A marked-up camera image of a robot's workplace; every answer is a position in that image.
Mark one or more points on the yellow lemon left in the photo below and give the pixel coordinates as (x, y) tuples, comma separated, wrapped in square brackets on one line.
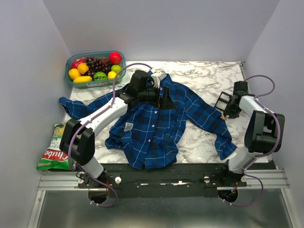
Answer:
[(73, 74)]

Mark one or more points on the green red snack bag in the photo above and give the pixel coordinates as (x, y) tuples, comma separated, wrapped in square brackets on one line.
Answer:
[(53, 157)]

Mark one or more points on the brooch box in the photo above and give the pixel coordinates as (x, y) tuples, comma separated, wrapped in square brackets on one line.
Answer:
[(222, 101)]

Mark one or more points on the yellow mango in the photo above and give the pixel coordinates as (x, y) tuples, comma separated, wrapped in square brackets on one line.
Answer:
[(82, 79)]

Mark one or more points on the yellow lemon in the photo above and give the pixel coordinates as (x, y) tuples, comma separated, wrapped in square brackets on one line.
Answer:
[(111, 75), (73, 74)]

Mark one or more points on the yellow lemon right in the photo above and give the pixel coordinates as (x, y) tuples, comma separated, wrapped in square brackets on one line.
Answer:
[(111, 75)]

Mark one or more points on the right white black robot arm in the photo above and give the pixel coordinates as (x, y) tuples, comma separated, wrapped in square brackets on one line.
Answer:
[(263, 135)]

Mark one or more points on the purple grape bunch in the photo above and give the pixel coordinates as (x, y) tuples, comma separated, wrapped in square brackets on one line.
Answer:
[(98, 65)]

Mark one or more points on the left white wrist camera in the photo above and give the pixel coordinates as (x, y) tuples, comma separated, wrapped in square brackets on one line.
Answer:
[(157, 76)]

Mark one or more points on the red apple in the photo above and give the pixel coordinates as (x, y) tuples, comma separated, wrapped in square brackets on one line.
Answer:
[(115, 58)]

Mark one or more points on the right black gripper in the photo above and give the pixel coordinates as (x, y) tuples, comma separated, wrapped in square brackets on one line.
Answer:
[(232, 115)]

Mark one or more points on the green lime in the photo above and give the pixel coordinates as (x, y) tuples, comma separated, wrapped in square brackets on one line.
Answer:
[(116, 68)]

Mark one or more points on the blue plaid shirt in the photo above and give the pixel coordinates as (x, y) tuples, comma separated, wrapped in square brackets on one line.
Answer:
[(148, 136)]

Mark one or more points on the orange fruit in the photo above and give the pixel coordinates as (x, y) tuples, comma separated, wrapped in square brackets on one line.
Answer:
[(82, 68)]

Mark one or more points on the black front mounting rail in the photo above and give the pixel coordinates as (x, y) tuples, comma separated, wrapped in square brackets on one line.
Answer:
[(177, 180)]

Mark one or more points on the pink dragon fruit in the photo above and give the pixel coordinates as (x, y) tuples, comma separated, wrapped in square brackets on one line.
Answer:
[(77, 62)]

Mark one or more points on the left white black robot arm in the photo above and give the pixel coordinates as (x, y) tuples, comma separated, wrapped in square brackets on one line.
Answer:
[(78, 139)]

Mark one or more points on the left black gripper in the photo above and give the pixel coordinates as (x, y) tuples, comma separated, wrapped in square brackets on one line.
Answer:
[(166, 103)]

